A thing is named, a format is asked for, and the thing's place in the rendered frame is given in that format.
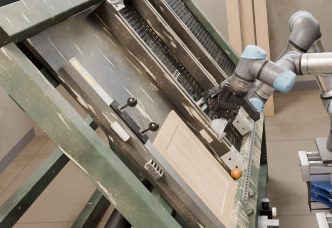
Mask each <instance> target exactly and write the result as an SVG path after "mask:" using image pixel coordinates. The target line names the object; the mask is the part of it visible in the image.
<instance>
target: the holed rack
mask: <svg viewBox="0 0 332 228"><path fill-rule="evenodd" d="M255 129H256V122H255V121H254V120H253V122H252V130H251V136H250V143H249V153H248V160H247V168H246V174H245V181H244V189H243V196H242V201H243V202H244V203H245V204H247V199H248V190H249V179H250V171H251V163H252V154H253V146H254V137H255Z"/></svg>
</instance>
